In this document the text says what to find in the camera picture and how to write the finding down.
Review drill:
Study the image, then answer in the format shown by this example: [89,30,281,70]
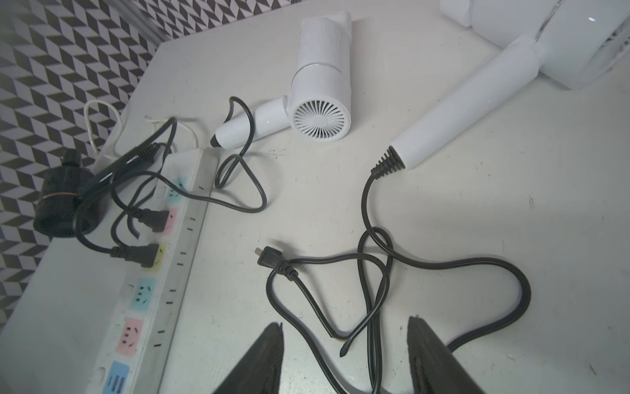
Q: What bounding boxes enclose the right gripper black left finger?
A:
[214,323,285,394]

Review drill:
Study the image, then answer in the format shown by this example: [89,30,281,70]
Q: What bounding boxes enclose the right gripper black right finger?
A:
[407,317,473,393]

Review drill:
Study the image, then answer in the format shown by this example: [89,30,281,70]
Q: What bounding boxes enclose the dryer black cord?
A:
[110,95,268,235]
[254,147,533,394]

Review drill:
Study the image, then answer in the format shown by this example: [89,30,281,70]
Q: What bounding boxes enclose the white power strip colourful sockets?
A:
[83,147,220,394]

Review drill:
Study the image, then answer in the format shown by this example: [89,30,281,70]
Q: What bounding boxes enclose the power strip black cord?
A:
[72,117,178,269]

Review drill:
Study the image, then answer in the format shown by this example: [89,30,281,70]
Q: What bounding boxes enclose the white blow dryer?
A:
[210,11,354,151]
[387,1,629,169]

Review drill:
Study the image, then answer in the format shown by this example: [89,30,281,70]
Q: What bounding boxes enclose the white cable at wall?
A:
[82,99,200,159]

